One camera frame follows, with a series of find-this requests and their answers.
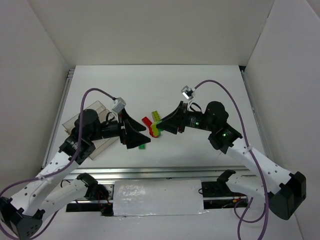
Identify green square lego brick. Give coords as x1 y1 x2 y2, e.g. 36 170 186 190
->
138 144 146 150

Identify lime small lego brick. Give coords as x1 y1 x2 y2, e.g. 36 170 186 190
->
151 121 161 138

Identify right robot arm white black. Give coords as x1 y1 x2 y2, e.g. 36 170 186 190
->
156 101 307 220

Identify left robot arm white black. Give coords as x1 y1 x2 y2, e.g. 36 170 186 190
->
0 109 151 240

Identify lime yellow long lego brick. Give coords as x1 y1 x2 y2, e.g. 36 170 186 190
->
151 110 161 122

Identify red flat lego plate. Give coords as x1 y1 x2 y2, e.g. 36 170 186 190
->
141 116 153 128

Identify red curved lego brick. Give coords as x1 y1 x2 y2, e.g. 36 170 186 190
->
149 125 161 138

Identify clear bin near compartment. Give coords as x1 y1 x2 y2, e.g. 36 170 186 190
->
84 136 120 160

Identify white tape cover panel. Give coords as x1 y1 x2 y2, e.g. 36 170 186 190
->
113 179 205 217

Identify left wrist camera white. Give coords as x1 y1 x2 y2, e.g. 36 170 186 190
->
111 97 126 115

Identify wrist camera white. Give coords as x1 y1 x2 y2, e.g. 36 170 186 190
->
111 97 126 115
181 85 196 101

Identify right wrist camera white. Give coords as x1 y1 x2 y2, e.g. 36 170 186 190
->
181 85 196 101

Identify aluminium rail frame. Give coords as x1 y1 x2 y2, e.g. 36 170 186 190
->
43 65 268 178

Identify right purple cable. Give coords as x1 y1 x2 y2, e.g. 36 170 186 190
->
193 79 270 240

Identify purple cable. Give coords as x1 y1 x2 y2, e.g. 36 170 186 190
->
0 87 117 240
193 79 270 240

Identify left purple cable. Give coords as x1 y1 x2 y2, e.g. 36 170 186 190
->
0 87 117 240

